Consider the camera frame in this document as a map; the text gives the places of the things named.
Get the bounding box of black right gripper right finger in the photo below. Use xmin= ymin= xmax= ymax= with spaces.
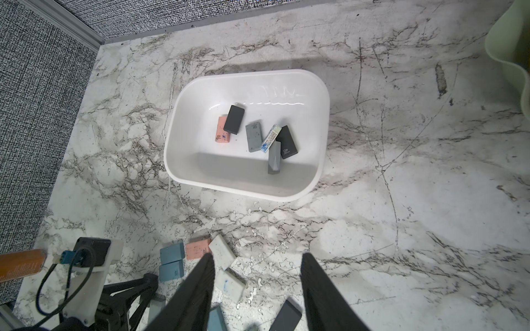
xmin=300 ymin=252 xmax=369 ymax=330

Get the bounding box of green scalloped plate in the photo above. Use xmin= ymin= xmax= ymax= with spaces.
xmin=484 ymin=0 xmax=529 ymax=118

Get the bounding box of white eraser middle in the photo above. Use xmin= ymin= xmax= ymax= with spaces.
xmin=215 ymin=270 xmax=246 ymax=303

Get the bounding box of pink eraser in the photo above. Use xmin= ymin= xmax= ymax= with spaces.
xmin=215 ymin=116 xmax=230 ymax=143
xmin=185 ymin=239 xmax=211 ymax=261

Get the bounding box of teal eraser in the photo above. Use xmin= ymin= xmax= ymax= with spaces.
xmin=207 ymin=306 xmax=228 ymax=331
xmin=159 ymin=260 xmax=184 ymax=283
xmin=148 ymin=294 xmax=166 ymax=324
xmin=160 ymin=241 xmax=186 ymax=265

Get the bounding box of white storage box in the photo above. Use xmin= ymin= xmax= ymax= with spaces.
xmin=164 ymin=70 xmax=330 ymax=201

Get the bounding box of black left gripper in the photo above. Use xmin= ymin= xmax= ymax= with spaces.
xmin=57 ymin=273 xmax=159 ymax=330

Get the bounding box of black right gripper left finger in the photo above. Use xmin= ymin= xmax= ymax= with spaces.
xmin=146 ymin=253 xmax=215 ymax=331

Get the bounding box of black eraser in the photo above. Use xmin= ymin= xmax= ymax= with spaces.
xmin=269 ymin=298 xmax=302 ymax=331
xmin=223 ymin=105 xmax=245 ymax=135
xmin=276 ymin=126 xmax=298 ymax=159

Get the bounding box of white eraser upper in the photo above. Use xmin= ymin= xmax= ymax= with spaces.
xmin=208 ymin=234 xmax=237 ymax=270

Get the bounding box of grey eraser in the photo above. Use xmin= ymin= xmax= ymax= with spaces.
xmin=245 ymin=121 xmax=263 ymax=153
xmin=268 ymin=141 xmax=282 ymax=175

